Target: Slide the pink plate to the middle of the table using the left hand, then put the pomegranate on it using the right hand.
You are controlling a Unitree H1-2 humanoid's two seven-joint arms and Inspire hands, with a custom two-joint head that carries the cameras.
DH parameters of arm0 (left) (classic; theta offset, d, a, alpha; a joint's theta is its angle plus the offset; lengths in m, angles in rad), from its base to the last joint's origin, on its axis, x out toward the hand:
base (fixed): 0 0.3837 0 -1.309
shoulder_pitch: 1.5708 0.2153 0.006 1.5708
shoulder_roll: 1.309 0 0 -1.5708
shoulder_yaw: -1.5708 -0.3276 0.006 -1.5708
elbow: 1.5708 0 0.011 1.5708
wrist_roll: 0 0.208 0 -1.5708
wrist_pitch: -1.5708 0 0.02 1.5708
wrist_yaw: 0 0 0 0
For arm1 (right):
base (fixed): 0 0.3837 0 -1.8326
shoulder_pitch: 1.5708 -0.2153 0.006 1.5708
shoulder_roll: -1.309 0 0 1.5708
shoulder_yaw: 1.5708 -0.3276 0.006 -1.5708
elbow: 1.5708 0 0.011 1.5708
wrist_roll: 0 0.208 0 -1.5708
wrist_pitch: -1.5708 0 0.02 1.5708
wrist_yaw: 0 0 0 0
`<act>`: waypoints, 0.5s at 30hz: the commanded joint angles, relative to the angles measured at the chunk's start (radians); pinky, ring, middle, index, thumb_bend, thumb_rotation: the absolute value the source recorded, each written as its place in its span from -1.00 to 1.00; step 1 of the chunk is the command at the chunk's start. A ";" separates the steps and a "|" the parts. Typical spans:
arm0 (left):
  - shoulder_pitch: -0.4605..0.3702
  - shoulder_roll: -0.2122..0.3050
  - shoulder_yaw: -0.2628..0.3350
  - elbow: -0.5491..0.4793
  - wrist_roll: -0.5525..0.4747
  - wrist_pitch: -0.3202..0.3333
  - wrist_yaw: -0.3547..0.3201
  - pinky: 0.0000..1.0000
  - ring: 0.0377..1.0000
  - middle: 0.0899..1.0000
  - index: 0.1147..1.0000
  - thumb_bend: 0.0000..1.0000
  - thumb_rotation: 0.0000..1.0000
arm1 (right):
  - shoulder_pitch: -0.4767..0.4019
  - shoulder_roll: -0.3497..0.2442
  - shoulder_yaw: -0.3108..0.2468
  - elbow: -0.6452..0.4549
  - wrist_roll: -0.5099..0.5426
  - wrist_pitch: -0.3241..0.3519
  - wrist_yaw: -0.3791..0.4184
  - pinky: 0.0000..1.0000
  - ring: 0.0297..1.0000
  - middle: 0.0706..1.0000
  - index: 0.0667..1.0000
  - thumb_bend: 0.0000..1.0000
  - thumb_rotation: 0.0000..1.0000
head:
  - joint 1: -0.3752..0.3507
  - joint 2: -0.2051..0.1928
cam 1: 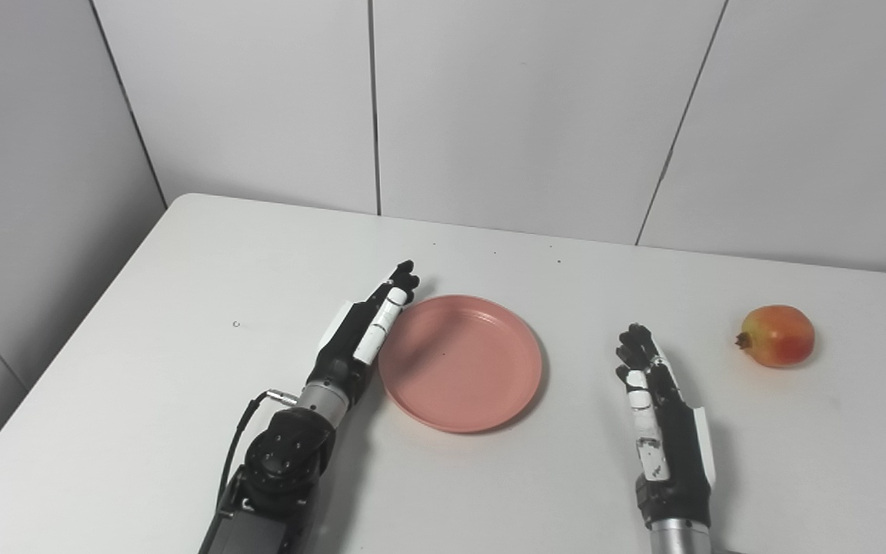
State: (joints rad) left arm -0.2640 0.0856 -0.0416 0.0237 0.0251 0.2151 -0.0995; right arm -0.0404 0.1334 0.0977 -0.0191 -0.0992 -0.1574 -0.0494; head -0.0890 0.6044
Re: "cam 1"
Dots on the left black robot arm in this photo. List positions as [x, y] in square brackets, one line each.
[281, 462]

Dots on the pink round plate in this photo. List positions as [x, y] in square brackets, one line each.
[462, 365]

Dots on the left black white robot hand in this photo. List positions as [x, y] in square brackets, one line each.
[343, 350]

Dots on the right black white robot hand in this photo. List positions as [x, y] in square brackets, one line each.
[681, 454]

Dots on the red yellow pomegranate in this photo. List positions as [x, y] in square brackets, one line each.
[781, 338]

